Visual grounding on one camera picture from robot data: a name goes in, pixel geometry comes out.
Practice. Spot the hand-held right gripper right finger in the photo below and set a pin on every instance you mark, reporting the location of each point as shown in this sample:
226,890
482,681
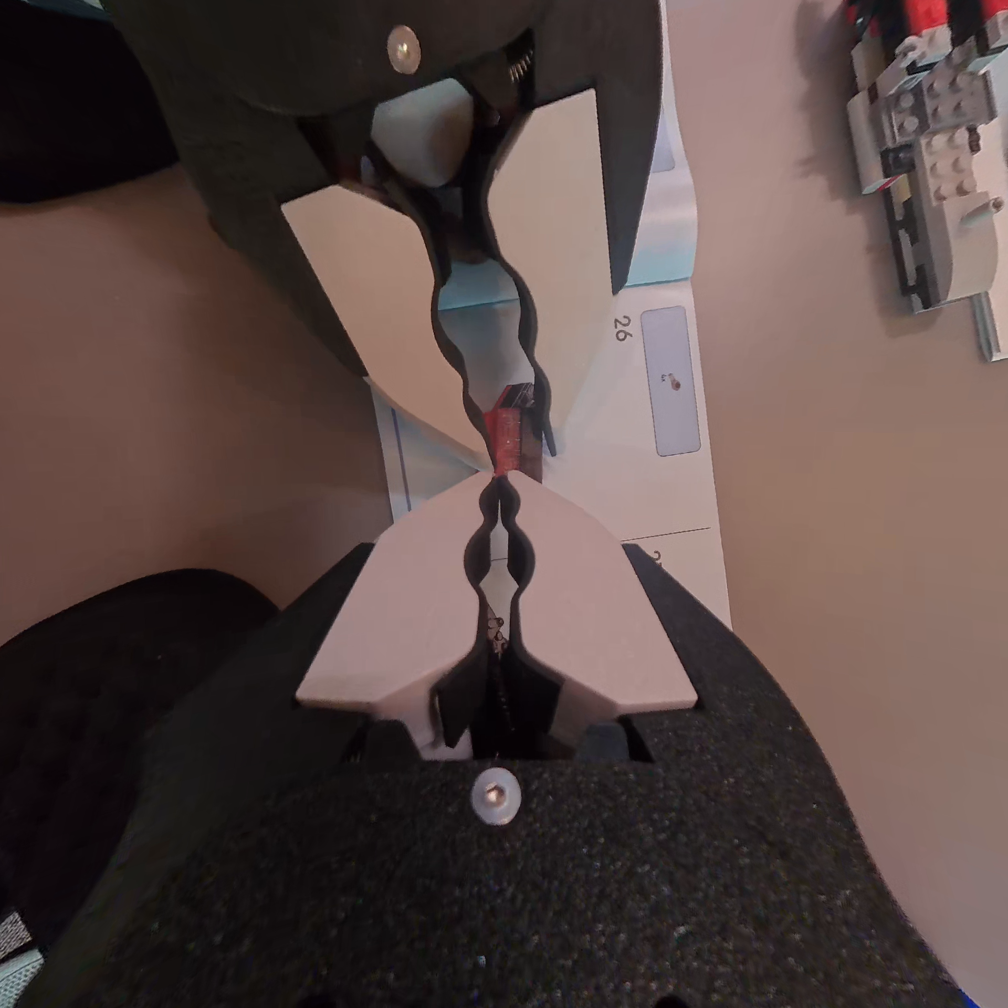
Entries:
614,630

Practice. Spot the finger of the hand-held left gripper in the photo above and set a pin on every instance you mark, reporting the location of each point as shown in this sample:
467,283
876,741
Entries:
370,275
567,236

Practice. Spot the open white instruction booklet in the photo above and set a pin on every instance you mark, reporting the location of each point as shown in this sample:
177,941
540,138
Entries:
598,488

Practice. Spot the person's teal patterned pants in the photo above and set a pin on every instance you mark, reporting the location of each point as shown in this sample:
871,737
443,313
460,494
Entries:
16,980

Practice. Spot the small red black brick assembly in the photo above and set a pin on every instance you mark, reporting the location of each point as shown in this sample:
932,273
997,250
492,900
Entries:
508,441

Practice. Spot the grey desk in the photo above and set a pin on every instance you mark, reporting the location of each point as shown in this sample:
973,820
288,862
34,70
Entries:
827,551

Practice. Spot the booklet with vehicle pictures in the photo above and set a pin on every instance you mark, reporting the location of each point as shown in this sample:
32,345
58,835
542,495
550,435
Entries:
994,331

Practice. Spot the grey toy brick truck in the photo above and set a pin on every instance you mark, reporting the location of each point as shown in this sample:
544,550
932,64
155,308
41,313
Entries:
937,134

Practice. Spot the black cushion pad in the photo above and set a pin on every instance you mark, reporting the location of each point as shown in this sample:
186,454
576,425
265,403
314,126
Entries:
79,709
63,102

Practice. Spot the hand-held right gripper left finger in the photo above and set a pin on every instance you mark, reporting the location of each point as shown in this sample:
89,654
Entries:
370,630

